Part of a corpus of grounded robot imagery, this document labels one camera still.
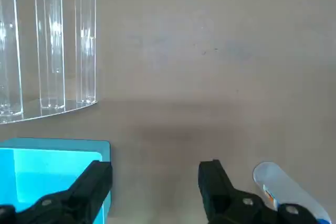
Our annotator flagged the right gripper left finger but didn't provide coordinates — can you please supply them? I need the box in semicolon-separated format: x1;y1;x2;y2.
0;159;114;224

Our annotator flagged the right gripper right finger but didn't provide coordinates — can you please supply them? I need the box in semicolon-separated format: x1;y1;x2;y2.
198;158;320;224

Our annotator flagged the clear acrylic tiered rack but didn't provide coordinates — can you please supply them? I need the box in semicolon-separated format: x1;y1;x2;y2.
0;0;100;125

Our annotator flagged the blue plastic bin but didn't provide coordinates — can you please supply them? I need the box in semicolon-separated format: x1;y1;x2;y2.
0;137;111;224

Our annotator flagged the clear bottle with blue cap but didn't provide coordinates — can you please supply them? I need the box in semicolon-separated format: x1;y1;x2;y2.
252;160;333;224

